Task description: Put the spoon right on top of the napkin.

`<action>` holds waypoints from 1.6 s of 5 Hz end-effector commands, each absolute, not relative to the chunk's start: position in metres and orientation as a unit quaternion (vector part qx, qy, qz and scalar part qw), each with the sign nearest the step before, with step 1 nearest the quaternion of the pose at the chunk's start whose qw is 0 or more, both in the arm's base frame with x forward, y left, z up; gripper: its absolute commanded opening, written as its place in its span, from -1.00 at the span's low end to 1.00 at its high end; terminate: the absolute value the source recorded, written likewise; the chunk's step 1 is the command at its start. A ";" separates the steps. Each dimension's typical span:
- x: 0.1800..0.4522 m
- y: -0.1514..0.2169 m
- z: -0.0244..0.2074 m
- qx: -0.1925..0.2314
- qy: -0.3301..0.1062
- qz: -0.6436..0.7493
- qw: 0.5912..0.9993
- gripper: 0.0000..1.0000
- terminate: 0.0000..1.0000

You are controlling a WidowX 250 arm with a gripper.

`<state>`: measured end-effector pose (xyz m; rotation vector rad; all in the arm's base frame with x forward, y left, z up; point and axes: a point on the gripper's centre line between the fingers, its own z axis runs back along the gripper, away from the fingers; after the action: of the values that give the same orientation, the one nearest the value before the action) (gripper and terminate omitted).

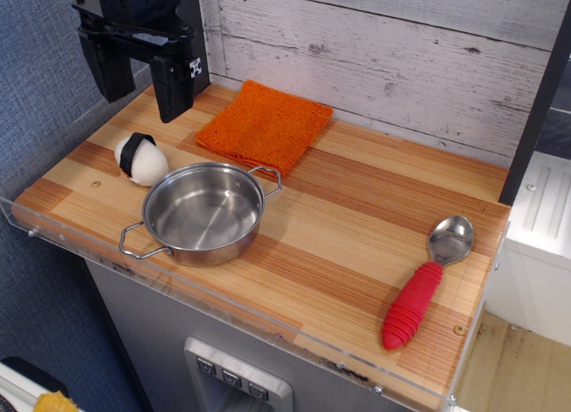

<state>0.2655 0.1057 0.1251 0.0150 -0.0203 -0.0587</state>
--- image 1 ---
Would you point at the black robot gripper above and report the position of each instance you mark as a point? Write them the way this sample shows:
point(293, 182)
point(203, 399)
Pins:
point(111, 29)

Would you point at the red handled metal spoon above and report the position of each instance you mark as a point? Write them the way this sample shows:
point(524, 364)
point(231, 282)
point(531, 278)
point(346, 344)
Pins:
point(450, 242)

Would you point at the orange folded cloth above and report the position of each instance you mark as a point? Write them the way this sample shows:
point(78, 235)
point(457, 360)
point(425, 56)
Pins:
point(265, 127)

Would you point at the white toy sushi rice ball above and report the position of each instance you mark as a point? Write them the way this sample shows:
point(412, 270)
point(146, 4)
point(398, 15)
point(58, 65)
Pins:
point(141, 160)

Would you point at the stainless steel pot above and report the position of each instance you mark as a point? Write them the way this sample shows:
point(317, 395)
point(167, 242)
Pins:
point(205, 214)

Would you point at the grey toy fridge cabinet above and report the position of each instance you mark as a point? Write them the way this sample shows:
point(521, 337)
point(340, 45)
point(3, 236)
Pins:
point(153, 328)

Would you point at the silver dispenser button panel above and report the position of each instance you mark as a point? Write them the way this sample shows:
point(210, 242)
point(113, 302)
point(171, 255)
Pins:
point(223, 382)

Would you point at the yellow object at corner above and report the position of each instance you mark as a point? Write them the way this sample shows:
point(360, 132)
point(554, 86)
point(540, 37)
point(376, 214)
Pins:
point(54, 402)

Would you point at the clear acrylic table edge guard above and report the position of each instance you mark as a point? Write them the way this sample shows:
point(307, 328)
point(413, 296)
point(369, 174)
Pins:
point(317, 281)

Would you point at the white toy sink unit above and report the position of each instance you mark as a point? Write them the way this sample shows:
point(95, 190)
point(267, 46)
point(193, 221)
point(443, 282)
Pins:
point(530, 283)

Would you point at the black vertical frame post right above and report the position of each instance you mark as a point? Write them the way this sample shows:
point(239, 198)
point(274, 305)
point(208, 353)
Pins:
point(546, 92)

